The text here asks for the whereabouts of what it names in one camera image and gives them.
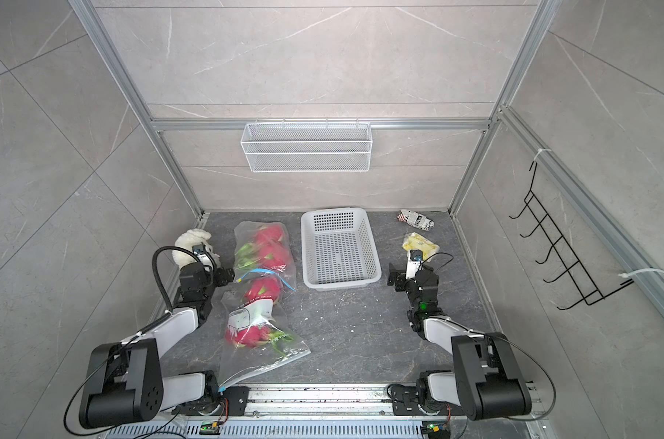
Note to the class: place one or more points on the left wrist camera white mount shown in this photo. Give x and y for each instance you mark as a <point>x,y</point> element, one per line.
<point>205,256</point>

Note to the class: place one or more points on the clear zip-top bag near rail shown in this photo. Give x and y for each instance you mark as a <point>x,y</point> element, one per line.
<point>239,364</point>

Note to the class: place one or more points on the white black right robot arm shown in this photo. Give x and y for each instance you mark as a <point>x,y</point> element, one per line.
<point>485,382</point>

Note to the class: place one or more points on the yellow crumpled snack packet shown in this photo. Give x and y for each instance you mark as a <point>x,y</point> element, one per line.
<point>416,242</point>

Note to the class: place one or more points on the white perforated plastic basket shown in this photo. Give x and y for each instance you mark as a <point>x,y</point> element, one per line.
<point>338,250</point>

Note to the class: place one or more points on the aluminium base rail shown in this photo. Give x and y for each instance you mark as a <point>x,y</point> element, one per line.
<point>342,410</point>

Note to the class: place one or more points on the pink dragon fruit green scales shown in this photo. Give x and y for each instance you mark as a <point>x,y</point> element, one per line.
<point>270,234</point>

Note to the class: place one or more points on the pink dragon fruit upper near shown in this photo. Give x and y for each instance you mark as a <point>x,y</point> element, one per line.
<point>263,288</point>

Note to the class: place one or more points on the pink dragon fruit in bag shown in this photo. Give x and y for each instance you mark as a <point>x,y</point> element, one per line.
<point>272,257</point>

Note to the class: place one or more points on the pink dragon fruit lower near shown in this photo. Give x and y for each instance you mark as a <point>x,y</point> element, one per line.
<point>256,337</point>

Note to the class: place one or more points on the white red toy car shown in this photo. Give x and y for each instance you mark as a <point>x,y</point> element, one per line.
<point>415,219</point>

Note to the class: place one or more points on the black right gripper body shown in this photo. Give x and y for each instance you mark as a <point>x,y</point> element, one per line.
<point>403,284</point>

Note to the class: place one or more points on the black wire hook rack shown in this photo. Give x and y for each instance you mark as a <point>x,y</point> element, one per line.
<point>561,250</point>

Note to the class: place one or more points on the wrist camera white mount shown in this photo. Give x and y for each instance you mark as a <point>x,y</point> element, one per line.
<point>205,256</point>
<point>414,263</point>

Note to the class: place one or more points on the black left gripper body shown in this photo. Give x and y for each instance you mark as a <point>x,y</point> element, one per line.
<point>219,280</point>

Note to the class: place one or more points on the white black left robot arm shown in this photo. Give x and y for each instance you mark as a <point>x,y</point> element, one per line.
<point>125,383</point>

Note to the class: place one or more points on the white wire mesh wall shelf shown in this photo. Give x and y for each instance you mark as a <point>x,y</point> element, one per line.
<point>307,147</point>

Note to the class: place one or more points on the clear zip-top bag blue seal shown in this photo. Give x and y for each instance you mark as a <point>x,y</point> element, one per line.
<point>244,233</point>

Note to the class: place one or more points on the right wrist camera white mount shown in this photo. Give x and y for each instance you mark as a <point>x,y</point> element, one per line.
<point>414,263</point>

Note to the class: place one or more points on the white plush toy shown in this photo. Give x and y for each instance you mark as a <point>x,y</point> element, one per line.
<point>186,241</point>

